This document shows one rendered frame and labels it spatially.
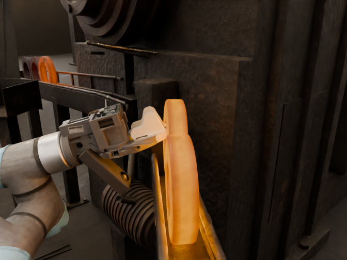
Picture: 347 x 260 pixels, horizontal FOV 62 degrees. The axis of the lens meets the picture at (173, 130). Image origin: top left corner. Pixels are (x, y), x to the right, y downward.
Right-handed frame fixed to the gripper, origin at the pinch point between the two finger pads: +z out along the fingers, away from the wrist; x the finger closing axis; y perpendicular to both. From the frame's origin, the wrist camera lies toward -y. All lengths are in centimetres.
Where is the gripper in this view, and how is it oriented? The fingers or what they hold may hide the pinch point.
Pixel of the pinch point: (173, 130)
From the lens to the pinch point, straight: 56.0
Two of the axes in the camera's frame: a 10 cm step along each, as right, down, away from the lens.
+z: 9.6, -2.7, 0.0
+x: -1.0, -3.4, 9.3
